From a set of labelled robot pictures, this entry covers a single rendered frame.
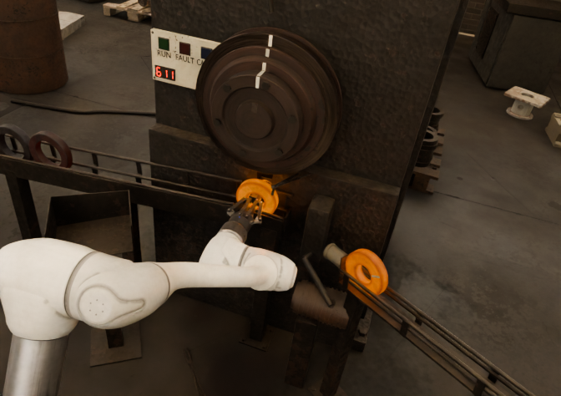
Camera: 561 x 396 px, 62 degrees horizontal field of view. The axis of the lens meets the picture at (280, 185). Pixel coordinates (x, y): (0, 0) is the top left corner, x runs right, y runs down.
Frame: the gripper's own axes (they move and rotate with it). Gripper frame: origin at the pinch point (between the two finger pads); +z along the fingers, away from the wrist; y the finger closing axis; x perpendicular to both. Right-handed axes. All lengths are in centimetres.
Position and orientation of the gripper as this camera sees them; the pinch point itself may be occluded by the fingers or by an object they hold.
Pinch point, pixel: (257, 195)
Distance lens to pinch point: 168.0
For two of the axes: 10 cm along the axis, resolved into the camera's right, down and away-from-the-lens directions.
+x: 0.9, -7.9, -6.1
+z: 3.1, -5.6, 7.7
